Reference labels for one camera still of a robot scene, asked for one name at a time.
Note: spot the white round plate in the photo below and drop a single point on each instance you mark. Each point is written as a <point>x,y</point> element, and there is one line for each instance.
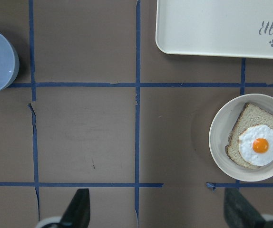
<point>220,129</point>

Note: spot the bottom bread slice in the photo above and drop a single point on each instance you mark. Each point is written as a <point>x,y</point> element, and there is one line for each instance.
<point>252,123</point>

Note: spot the fried egg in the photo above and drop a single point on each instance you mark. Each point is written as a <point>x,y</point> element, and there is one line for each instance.
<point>255,145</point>

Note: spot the cream bear tray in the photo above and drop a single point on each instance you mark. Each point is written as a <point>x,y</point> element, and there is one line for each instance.
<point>224,28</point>

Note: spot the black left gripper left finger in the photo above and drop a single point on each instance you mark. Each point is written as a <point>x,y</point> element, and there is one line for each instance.
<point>77,214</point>

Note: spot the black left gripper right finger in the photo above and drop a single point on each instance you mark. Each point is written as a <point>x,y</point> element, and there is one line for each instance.
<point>239,213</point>

